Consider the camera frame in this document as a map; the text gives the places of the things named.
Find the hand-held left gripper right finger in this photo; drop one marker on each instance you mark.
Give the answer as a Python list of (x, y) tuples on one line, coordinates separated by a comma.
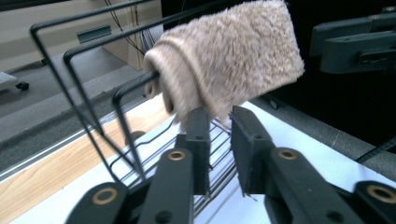
[(249, 149)]

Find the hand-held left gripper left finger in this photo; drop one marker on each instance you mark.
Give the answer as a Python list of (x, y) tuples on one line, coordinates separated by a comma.
[(200, 149)]

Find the beige towel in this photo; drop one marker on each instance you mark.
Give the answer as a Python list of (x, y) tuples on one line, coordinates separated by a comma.
[(230, 56)]

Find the white foam board mat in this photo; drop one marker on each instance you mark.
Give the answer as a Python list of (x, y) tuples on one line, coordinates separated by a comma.
[(311, 155)]

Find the wooden table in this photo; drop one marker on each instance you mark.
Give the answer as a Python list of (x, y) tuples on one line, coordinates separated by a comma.
[(46, 186)]

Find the light wooden desk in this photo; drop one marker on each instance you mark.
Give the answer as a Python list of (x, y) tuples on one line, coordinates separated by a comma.
[(37, 34)]

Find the office chair base with caster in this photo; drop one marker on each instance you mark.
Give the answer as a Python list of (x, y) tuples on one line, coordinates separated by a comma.
[(12, 81)]

